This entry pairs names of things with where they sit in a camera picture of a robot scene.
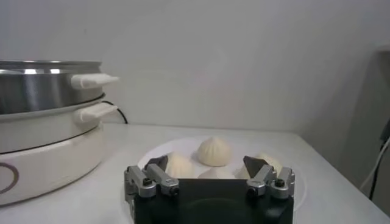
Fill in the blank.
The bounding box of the white steamed baozi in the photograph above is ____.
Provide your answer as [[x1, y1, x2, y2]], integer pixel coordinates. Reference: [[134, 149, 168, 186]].
[[197, 166, 236, 180], [164, 152, 196, 180], [234, 152, 283, 180], [196, 136, 233, 168]]

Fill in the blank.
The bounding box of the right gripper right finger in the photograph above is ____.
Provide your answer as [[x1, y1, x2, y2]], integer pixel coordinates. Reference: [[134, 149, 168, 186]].
[[242, 155, 296, 200]]

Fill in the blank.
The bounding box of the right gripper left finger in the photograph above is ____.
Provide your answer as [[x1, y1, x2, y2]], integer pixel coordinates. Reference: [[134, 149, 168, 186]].
[[124, 155, 180, 202]]

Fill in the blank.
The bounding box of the white hanging cable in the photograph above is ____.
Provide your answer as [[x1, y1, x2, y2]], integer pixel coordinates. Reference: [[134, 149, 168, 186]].
[[360, 136, 390, 190]]

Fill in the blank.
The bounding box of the white round plate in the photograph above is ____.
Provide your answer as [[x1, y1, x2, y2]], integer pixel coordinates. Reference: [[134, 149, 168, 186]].
[[136, 135, 307, 214]]

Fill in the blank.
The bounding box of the cream electric cooker base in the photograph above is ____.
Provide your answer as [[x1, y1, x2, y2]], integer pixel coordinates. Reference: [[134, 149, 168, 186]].
[[0, 94, 119, 208]]

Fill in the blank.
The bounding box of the stainless steel steamer basket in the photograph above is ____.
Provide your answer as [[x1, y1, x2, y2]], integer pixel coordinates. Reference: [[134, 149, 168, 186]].
[[0, 60, 120, 116]]

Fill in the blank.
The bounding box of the black cooker power cord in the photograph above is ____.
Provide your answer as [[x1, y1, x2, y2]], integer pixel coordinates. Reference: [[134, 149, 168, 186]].
[[101, 100, 129, 125]]

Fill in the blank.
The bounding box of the black power adapter cable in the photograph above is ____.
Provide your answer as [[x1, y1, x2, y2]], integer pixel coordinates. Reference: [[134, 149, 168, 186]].
[[368, 117, 390, 201]]

